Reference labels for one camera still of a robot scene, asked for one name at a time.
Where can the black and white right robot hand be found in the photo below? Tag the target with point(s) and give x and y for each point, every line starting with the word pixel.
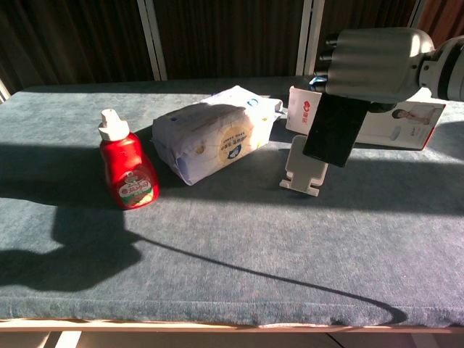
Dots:
pixel 373 61

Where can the black smartphone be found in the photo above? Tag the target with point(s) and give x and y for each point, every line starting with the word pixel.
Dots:
pixel 335 130

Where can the grey phone holder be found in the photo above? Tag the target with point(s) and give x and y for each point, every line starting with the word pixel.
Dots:
pixel 302 174

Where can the white and red carton box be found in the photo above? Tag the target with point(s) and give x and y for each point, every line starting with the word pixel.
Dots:
pixel 398 127

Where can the red curtain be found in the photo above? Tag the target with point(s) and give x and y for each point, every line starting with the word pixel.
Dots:
pixel 446 18

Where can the white tissue pack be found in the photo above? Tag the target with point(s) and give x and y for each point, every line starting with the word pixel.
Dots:
pixel 214 134

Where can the blue-grey table cloth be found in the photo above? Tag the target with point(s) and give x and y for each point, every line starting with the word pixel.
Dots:
pixel 217 253

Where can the red ketchup bottle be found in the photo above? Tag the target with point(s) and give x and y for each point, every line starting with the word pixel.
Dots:
pixel 128 166

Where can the white window frame post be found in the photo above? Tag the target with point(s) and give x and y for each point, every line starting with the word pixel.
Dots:
pixel 3 92
pixel 418 12
pixel 308 36
pixel 154 40

